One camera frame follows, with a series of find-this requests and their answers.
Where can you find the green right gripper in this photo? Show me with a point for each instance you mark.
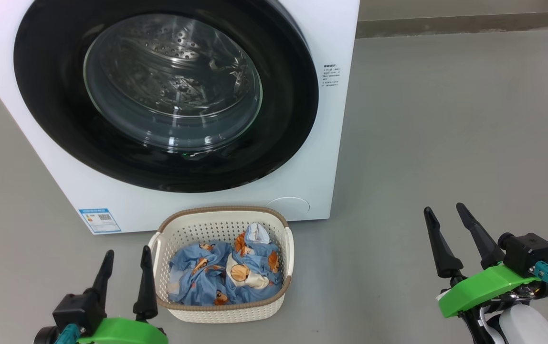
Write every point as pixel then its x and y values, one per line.
pixel 479 289

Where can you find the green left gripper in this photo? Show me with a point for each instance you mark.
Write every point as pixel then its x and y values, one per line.
pixel 121 332

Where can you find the blue cartoon print clothing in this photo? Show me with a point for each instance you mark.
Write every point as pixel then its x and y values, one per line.
pixel 193 282

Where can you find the black glass washing machine door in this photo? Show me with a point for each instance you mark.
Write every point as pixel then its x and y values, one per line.
pixel 49 119

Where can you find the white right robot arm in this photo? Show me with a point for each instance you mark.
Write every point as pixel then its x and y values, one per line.
pixel 527 327

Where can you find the cream perforated laundry basket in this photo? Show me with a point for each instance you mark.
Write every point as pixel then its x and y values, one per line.
pixel 216 224

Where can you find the white front-load washing machine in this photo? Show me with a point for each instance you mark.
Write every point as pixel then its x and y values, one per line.
pixel 336 143

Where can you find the blue energy label sticker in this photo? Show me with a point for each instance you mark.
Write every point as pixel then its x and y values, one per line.
pixel 100 220

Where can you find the round white filter cover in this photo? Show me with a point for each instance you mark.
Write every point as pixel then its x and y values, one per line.
pixel 287 209

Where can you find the grey skirting board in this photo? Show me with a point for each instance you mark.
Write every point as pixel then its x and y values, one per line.
pixel 469 24

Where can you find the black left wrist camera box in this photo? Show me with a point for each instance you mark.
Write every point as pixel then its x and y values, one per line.
pixel 76 313

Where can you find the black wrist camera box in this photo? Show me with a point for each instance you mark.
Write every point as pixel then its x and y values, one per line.
pixel 76 313
pixel 527 251

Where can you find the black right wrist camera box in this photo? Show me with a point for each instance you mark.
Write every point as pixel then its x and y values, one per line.
pixel 527 251

